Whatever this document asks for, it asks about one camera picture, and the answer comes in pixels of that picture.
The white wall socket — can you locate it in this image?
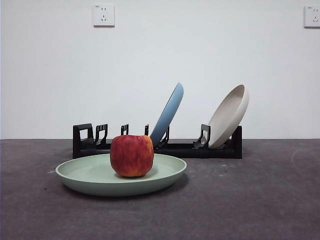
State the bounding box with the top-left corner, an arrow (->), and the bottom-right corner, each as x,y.
303,5 -> 320,28
93,3 -> 116,28

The blue plate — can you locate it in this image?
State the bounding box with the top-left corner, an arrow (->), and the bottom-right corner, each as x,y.
149,81 -> 185,147

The beige plate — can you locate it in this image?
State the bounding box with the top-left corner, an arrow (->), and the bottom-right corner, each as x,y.
207,84 -> 250,149

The green plate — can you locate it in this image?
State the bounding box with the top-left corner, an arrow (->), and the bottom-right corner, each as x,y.
55,153 -> 188,197

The black plate rack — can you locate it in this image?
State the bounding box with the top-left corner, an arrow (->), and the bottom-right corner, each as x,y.
72,123 -> 243,160

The red apple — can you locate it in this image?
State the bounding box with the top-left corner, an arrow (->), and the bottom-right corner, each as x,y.
110,134 -> 155,178

